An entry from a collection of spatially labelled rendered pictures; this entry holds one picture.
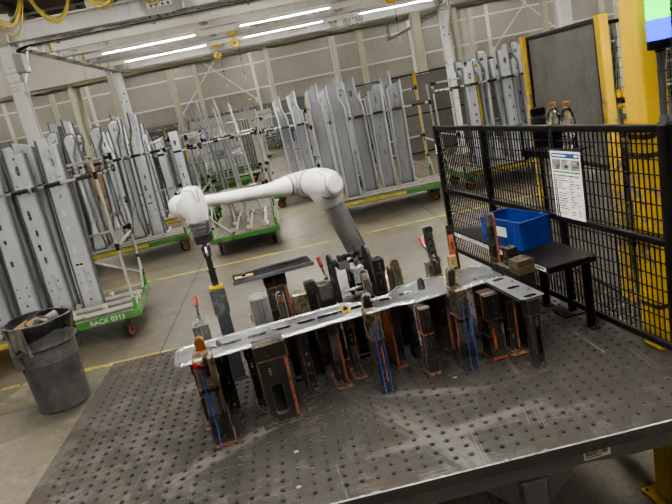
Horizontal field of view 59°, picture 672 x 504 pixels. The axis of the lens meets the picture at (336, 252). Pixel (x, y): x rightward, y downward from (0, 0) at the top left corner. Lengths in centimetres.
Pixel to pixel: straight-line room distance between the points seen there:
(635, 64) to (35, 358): 421
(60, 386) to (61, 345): 31
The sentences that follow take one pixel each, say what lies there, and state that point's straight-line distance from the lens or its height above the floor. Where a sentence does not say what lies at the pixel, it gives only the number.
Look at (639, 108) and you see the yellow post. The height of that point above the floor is 160.
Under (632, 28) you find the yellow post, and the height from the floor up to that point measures 186.
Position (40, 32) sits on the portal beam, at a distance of 874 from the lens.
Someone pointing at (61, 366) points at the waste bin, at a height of 35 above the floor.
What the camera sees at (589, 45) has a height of 183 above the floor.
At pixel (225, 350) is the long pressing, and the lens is 237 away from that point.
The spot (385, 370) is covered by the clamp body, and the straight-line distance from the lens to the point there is 237.
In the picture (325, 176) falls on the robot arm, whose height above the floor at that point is 152.
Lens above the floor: 184
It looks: 14 degrees down
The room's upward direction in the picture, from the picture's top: 12 degrees counter-clockwise
